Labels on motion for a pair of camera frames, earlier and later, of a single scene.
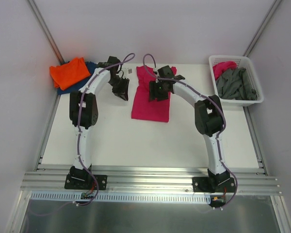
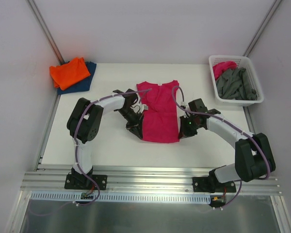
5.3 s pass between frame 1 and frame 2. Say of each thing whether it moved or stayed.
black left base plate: stayed
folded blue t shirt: stayed
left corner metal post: stayed
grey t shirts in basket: stayed
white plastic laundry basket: stayed
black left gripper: moved
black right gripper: moved
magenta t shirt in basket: stayed
